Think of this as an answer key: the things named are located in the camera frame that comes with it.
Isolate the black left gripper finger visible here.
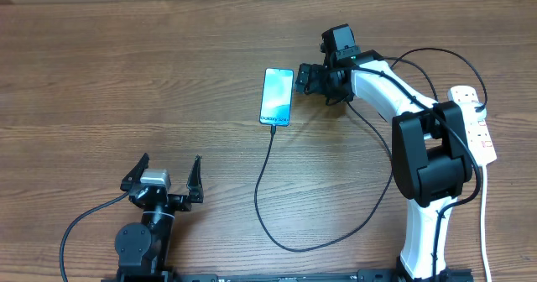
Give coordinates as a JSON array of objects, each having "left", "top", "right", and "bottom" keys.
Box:
[
  {"left": 120, "top": 153, "right": 149, "bottom": 192},
  {"left": 187, "top": 155, "right": 204, "bottom": 203}
]

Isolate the blue Samsung Galaxy phone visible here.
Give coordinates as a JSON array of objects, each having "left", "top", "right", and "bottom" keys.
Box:
[{"left": 259, "top": 68, "right": 294, "bottom": 127}]

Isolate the black USB charging cable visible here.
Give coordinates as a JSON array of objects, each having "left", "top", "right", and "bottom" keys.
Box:
[{"left": 253, "top": 47, "right": 488, "bottom": 253}]

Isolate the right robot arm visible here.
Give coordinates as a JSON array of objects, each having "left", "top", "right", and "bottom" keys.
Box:
[{"left": 295, "top": 24, "right": 479, "bottom": 281}]

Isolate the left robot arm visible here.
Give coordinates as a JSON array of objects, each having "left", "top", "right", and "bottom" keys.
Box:
[{"left": 114, "top": 154, "right": 204, "bottom": 281}]

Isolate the white charger plug adapter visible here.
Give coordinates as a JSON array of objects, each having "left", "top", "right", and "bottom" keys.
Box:
[{"left": 459, "top": 102, "right": 487, "bottom": 126}]

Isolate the white power strip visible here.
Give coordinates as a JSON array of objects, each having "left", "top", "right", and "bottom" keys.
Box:
[{"left": 447, "top": 86, "right": 497, "bottom": 166}]

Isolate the white power strip cord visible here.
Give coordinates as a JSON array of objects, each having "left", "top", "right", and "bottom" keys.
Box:
[{"left": 479, "top": 164, "right": 493, "bottom": 282}]

